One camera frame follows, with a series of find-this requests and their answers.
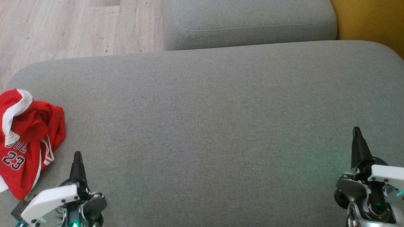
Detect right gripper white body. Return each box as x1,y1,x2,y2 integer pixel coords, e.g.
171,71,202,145
335,157,404,221

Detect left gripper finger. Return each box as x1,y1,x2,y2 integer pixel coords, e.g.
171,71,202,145
69,151,88,187

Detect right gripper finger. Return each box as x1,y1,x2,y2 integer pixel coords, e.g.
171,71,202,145
351,126,375,172

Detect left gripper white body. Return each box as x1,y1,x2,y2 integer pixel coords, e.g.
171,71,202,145
21,178,108,227

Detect red shorts with white waistband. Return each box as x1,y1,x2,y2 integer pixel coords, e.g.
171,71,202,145
0,89,66,152

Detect large grey sofa seat cushion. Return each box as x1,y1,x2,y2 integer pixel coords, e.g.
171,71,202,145
0,40,404,227

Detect small grey sofa cushion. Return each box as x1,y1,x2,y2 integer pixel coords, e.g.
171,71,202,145
163,0,337,51

